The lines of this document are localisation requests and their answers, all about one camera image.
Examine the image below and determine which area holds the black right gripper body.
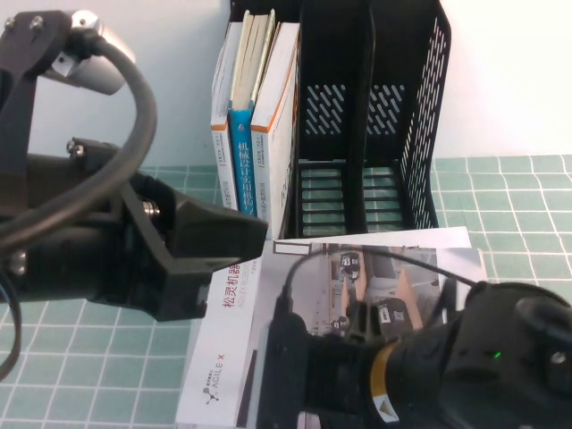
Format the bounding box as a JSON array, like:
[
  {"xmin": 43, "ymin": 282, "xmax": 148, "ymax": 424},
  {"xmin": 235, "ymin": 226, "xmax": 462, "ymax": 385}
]
[{"xmin": 310, "ymin": 332, "xmax": 374, "ymax": 429}]

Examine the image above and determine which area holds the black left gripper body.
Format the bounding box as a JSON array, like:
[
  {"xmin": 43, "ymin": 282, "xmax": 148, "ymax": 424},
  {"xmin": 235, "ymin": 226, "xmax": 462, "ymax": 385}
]
[{"xmin": 26, "ymin": 141, "xmax": 158, "ymax": 322}]

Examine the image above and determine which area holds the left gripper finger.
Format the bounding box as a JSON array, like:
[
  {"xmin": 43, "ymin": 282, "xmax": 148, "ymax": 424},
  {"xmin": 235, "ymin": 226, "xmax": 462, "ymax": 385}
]
[
  {"xmin": 120, "ymin": 173, "xmax": 270, "ymax": 274},
  {"xmin": 151, "ymin": 263, "xmax": 212, "ymax": 324}
]

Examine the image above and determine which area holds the AgileX robot photo brochure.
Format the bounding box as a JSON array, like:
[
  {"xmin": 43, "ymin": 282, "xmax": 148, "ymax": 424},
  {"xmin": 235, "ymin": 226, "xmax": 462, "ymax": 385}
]
[{"xmin": 175, "ymin": 239, "xmax": 488, "ymax": 429}]

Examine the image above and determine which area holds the blue spine book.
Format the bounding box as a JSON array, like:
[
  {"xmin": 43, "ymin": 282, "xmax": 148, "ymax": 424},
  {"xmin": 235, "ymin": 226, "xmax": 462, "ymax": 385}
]
[{"xmin": 227, "ymin": 9, "xmax": 277, "ymax": 219}]

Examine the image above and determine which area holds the thick white orange-striped book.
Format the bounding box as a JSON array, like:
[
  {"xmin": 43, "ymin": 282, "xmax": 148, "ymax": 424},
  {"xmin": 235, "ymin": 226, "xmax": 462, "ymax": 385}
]
[{"xmin": 249, "ymin": 21, "xmax": 301, "ymax": 240}]

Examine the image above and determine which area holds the thin white orange-striped book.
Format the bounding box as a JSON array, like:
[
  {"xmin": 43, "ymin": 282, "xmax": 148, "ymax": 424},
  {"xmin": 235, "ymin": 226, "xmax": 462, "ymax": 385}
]
[{"xmin": 209, "ymin": 21, "xmax": 240, "ymax": 211}]

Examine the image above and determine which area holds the black plastic book holder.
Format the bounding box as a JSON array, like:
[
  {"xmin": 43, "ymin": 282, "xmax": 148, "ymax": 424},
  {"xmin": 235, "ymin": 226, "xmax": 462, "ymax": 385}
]
[{"xmin": 227, "ymin": 0, "xmax": 452, "ymax": 240}]

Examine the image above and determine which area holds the green checked tablecloth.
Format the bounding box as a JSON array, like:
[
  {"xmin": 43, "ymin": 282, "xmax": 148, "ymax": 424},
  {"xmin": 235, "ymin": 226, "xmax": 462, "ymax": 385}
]
[{"xmin": 0, "ymin": 154, "xmax": 572, "ymax": 429}]

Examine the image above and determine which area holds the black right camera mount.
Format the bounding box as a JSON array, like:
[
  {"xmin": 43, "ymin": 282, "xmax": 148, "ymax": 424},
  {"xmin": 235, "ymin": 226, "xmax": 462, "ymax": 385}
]
[{"xmin": 346, "ymin": 301, "xmax": 383, "ymax": 348}]

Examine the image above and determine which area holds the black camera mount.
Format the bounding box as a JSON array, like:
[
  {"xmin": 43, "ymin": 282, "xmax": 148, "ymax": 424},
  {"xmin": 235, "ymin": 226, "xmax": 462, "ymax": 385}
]
[
  {"xmin": 0, "ymin": 11, "xmax": 75, "ymax": 215},
  {"xmin": 346, "ymin": 301, "xmax": 383, "ymax": 348}
]

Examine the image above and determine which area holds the thin black right camera cable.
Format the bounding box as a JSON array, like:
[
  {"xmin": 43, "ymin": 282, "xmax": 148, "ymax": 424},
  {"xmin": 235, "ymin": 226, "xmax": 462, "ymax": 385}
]
[{"xmin": 274, "ymin": 247, "xmax": 482, "ymax": 316}]

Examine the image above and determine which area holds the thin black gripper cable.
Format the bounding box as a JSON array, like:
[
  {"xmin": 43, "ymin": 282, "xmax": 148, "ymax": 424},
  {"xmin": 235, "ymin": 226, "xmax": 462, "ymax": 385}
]
[{"xmin": 0, "ymin": 272, "xmax": 23, "ymax": 381}]

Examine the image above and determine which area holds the thick black left camera cable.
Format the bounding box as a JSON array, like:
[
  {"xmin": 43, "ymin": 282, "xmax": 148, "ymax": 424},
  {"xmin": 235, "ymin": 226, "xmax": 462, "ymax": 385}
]
[{"xmin": 0, "ymin": 26, "xmax": 158, "ymax": 251}]

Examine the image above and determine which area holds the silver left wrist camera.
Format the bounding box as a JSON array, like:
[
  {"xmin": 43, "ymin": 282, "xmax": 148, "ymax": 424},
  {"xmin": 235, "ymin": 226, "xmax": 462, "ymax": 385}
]
[{"xmin": 51, "ymin": 11, "xmax": 138, "ymax": 96}]

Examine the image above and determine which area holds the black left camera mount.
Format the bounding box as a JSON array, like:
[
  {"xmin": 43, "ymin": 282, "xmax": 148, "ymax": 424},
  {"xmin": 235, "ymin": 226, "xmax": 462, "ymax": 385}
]
[{"xmin": 0, "ymin": 11, "xmax": 75, "ymax": 215}]

